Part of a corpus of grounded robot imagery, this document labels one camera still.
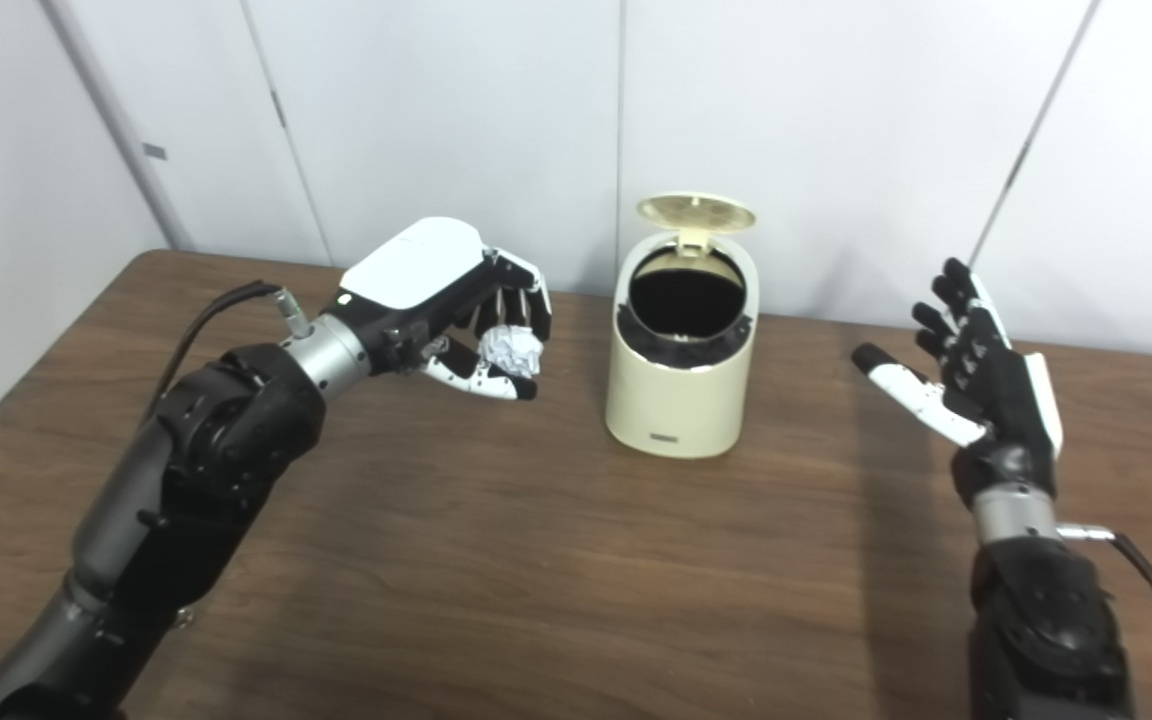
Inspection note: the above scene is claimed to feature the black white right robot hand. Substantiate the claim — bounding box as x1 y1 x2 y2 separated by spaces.
851 257 1064 501

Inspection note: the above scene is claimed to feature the gray wall post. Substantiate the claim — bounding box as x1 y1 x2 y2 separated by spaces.
39 0 195 253

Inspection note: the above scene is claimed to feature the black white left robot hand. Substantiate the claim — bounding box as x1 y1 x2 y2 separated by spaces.
321 216 554 401

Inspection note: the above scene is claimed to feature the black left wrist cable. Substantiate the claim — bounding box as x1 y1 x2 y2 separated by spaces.
141 281 312 431

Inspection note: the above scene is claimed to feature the white paper ball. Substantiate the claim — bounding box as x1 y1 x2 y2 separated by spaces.
479 324 544 379

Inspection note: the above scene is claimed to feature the cream-colored cylindrical bin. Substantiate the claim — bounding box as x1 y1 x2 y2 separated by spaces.
604 232 759 460

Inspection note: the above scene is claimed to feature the black bin liner bag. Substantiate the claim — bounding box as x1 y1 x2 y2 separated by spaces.
618 245 752 371

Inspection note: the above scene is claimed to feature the cream round bin lid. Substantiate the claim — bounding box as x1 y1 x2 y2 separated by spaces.
635 193 757 251

